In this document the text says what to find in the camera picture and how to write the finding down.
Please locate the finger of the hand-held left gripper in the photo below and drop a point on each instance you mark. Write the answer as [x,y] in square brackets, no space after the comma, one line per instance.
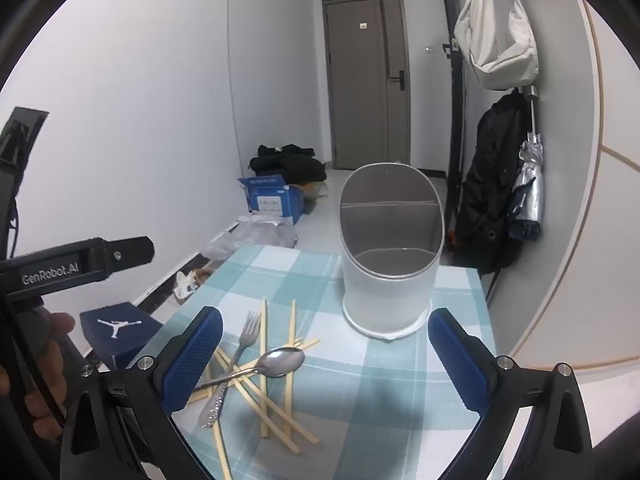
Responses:
[127,254]

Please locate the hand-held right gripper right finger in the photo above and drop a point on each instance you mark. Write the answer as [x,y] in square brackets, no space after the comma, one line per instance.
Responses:
[457,360]

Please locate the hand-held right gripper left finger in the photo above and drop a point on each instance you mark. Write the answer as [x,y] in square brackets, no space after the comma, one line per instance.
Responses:
[192,360]

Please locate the silver fork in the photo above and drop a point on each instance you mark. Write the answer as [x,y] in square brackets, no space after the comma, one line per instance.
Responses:
[248,332]

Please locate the pile of wooden chopsticks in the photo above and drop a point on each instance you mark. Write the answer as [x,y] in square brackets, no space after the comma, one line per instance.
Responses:
[263,402]

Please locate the silver spoon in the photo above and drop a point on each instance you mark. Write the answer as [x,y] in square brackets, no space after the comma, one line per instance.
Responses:
[282,361]

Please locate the stainless steel cup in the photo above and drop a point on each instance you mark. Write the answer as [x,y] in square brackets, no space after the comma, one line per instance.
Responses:
[385,290]

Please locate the white shoulder bag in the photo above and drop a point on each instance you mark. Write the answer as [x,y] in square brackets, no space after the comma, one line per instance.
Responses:
[495,35]

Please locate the person's left hand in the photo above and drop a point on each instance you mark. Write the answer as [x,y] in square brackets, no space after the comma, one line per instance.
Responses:
[52,322]

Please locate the white cloth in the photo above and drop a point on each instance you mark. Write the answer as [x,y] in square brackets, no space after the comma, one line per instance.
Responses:
[184,284]

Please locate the dark blue shoe box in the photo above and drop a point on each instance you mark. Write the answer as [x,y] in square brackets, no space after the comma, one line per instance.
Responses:
[117,330]

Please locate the teal checked tablecloth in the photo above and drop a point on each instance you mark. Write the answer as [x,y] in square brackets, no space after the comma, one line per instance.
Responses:
[350,385]

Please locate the white plastic packaging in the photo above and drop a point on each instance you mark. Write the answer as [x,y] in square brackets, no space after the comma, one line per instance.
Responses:
[255,219]

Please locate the grey plastic bag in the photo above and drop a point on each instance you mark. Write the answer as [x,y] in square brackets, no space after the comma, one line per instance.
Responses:
[260,237]

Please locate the blue cardboard box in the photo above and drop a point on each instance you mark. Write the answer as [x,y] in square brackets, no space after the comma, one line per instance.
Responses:
[272,205]

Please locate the black jacket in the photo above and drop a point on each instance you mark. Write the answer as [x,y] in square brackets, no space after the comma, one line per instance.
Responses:
[492,185]

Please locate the silver folded umbrella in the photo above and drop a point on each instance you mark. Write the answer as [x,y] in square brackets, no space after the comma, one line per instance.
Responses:
[530,195]

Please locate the black clothes heap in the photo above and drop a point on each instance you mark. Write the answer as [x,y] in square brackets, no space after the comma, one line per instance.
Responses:
[290,165]

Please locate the grey-brown door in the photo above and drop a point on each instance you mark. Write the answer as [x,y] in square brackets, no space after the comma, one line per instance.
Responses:
[360,100]

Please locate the sliding door latch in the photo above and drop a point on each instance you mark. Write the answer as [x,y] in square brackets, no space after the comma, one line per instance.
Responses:
[450,46]

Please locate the black sliding door frame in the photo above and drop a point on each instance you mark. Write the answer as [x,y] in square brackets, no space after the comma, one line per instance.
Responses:
[455,110]

